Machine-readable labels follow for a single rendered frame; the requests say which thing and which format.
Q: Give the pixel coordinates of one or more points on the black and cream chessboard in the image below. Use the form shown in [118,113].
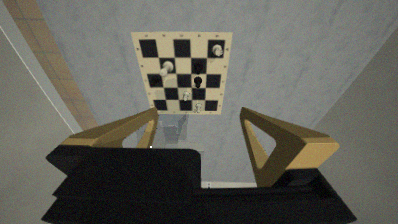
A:
[183,50]

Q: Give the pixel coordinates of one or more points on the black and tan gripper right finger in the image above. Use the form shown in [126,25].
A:
[297,147]

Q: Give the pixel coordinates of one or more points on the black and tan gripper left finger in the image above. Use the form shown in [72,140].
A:
[112,134]

